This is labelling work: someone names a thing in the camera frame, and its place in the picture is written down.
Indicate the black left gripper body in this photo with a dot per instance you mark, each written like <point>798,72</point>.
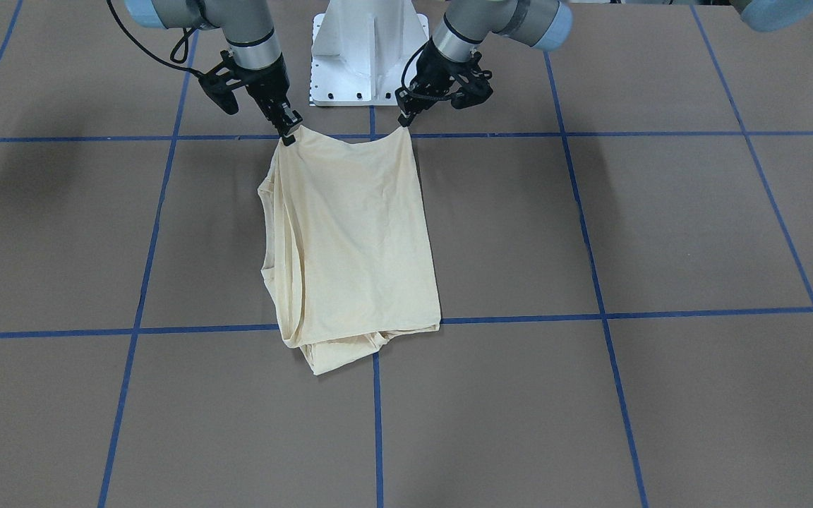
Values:
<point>433,70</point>

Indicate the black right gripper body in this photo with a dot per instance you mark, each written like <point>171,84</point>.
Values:
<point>269,85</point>

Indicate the beige long-sleeve printed shirt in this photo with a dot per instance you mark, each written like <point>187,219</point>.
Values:
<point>348,262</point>

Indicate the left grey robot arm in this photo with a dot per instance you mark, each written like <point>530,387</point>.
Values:
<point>542,25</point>

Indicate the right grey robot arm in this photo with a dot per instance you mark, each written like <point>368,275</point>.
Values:
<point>253,61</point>

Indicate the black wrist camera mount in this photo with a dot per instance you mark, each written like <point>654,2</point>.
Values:
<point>220,82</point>

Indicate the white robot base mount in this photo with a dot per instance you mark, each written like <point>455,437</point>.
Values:
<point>361,52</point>

